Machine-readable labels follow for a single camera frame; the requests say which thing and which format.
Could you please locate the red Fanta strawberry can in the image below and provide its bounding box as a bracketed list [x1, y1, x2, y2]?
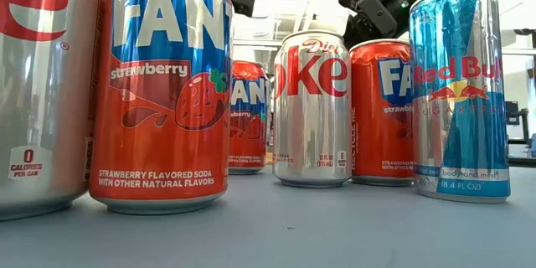
[228, 60, 270, 176]
[88, 0, 235, 215]
[349, 39, 416, 187]

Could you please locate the silver Diet Coke can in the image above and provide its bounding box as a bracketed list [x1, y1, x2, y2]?
[0, 0, 105, 222]
[271, 29, 353, 188]

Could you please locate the blue silver Red Bull can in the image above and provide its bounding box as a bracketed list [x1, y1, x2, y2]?
[409, 0, 512, 204]

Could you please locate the black computer monitor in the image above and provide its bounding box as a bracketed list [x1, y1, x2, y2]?
[505, 100, 520, 126]

